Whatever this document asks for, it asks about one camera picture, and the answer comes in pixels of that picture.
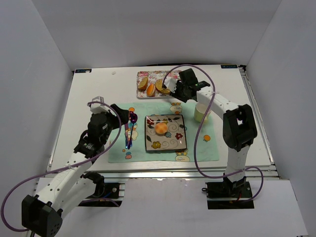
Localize round orange bun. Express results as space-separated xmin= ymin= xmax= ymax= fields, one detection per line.
xmin=155 ymin=122 xmax=168 ymax=135

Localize metal serving tongs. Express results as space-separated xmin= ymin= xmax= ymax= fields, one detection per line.
xmin=161 ymin=92 xmax=172 ymax=98

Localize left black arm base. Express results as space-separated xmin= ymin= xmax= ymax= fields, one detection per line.
xmin=81 ymin=172 xmax=122 ymax=199

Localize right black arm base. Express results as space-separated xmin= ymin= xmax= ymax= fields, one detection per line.
xmin=201 ymin=176 xmax=252 ymax=201

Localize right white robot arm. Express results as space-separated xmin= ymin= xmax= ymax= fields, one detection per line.
xmin=162 ymin=65 xmax=257 ymax=190

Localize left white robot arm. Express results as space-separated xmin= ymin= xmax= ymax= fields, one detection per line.
xmin=22 ymin=102 xmax=129 ymax=237

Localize brown bread slice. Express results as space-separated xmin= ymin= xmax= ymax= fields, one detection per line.
xmin=155 ymin=79 xmax=170 ymax=95

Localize half brown bread roll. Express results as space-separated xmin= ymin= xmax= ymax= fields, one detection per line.
xmin=138 ymin=77 xmax=148 ymax=91

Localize iridescent purple spoon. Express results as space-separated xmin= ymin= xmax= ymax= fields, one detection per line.
xmin=127 ymin=112 xmax=138 ymax=150

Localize pale yellow mug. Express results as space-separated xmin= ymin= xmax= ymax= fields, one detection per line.
xmin=194 ymin=103 xmax=211 ymax=123

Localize light green cartoon placemat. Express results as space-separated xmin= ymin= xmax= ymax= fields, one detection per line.
xmin=107 ymin=102 xmax=219 ymax=163

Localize orange sandwich bun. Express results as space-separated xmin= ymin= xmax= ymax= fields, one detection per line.
xmin=146 ymin=83 xmax=156 ymax=97

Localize floral rectangular tray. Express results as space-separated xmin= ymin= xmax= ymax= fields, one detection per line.
xmin=136 ymin=71 xmax=168 ymax=99

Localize right blue table label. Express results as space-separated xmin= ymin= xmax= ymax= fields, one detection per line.
xmin=221 ymin=64 xmax=238 ymax=69

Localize blue table label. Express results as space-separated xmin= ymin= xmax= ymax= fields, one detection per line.
xmin=75 ymin=69 xmax=92 ymax=74
xmin=221 ymin=64 xmax=238 ymax=69

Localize square floral ceramic plate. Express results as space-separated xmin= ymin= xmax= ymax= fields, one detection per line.
xmin=145 ymin=114 xmax=187 ymax=152

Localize left blue table label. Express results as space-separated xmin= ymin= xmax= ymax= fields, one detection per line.
xmin=75 ymin=69 xmax=92 ymax=74

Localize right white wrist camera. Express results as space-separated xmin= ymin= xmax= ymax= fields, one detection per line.
xmin=162 ymin=77 xmax=178 ymax=93

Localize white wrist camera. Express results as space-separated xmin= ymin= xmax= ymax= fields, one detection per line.
xmin=162 ymin=77 xmax=178 ymax=93
xmin=87 ymin=96 xmax=109 ymax=114

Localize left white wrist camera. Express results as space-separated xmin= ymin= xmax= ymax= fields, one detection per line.
xmin=87 ymin=96 xmax=109 ymax=114

